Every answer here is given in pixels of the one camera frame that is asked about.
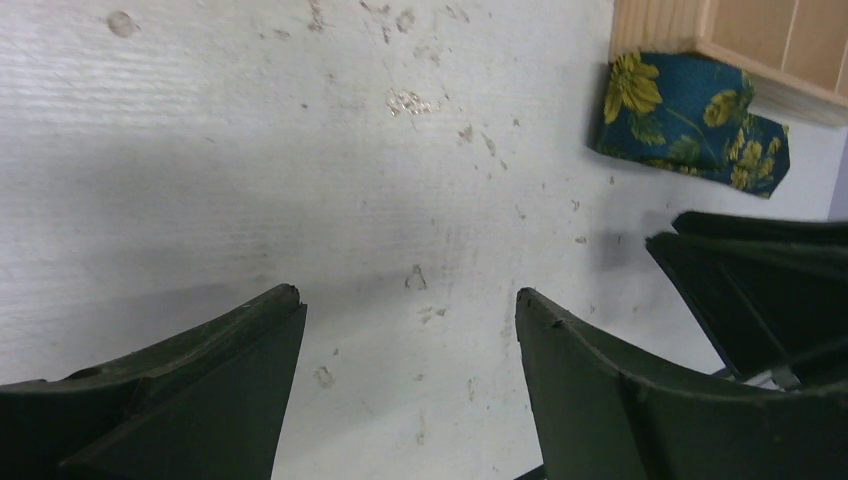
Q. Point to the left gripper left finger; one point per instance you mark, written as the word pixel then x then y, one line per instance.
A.
pixel 208 403

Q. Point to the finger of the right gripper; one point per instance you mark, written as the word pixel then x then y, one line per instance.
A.
pixel 770 294

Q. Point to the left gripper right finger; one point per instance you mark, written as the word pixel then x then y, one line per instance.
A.
pixel 606 409

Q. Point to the blue yellow floral tie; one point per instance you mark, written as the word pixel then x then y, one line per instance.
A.
pixel 690 115

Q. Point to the wooden compartment box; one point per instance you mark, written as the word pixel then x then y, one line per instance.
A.
pixel 796 51

